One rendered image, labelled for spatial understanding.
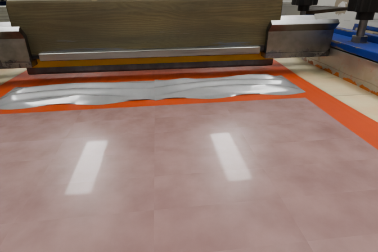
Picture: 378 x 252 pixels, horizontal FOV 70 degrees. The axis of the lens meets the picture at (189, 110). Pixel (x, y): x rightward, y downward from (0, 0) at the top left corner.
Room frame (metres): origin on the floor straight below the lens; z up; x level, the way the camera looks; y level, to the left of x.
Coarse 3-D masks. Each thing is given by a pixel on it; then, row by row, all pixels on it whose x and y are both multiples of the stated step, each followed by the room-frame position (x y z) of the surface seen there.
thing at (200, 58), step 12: (72, 60) 0.37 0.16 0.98; (84, 60) 0.37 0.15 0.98; (96, 60) 0.38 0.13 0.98; (108, 60) 0.38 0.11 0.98; (120, 60) 0.38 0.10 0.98; (132, 60) 0.38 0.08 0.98; (144, 60) 0.38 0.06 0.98; (156, 60) 0.38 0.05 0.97; (168, 60) 0.39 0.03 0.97; (180, 60) 0.39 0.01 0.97; (192, 60) 0.39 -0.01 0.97; (204, 60) 0.39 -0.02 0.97; (216, 60) 0.39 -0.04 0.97; (228, 60) 0.39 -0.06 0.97
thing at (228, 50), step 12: (144, 48) 0.37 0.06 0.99; (156, 48) 0.37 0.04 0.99; (168, 48) 0.37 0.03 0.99; (180, 48) 0.37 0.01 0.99; (192, 48) 0.37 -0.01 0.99; (204, 48) 0.37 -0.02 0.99; (216, 48) 0.37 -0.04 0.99; (228, 48) 0.37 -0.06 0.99; (240, 48) 0.37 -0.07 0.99; (252, 48) 0.37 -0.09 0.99; (48, 60) 0.35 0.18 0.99; (60, 60) 0.35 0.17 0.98
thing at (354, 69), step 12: (336, 48) 0.38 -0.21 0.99; (312, 60) 0.43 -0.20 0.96; (324, 60) 0.40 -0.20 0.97; (336, 60) 0.37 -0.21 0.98; (348, 60) 0.35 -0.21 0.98; (360, 60) 0.33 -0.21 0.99; (372, 60) 0.31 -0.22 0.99; (336, 72) 0.36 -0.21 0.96; (348, 72) 0.34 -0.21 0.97; (360, 72) 0.32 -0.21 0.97; (372, 72) 0.30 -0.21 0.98; (360, 84) 0.32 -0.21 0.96; (372, 84) 0.30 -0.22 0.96
